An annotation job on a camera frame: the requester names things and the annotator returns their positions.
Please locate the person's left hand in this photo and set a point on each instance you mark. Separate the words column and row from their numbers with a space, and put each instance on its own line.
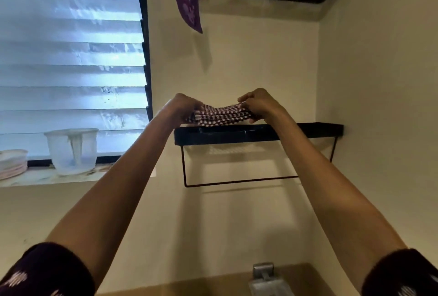
column 181, row 109

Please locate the person's right hand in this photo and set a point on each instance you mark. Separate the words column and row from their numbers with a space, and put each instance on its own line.
column 263, row 104

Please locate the brown white checkered cloth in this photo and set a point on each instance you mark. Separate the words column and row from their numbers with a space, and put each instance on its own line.
column 222, row 114

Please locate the person's right forearm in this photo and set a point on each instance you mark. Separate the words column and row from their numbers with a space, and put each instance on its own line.
column 342, row 200

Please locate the person's left forearm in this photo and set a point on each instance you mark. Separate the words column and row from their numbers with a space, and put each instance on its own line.
column 109, row 200

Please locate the person's dark patterned left sleeve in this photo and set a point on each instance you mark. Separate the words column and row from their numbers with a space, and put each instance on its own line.
column 44, row 272

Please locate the person's dark patterned sleeve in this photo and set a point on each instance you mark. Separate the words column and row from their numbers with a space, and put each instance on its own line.
column 44, row 272
column 403, row 275

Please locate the person's dark patterned right sleeve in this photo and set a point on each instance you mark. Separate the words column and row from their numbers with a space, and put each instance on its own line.
column 403, row 275

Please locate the small pink hanging tag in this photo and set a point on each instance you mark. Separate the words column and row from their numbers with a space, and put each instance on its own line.
column 188, row 5

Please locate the translucent plastic jug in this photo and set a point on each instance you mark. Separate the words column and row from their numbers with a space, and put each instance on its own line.
column 72, row 152

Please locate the white container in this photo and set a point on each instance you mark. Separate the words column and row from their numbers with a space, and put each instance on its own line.
column 12, row 164

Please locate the black wall towel rack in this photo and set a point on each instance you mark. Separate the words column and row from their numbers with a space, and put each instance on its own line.
column 222, row 135

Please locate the small wall window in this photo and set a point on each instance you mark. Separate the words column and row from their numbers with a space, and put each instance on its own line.
column 68, row 59

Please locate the grey wall shelf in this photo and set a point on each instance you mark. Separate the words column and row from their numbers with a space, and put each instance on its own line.
column 268, row 282

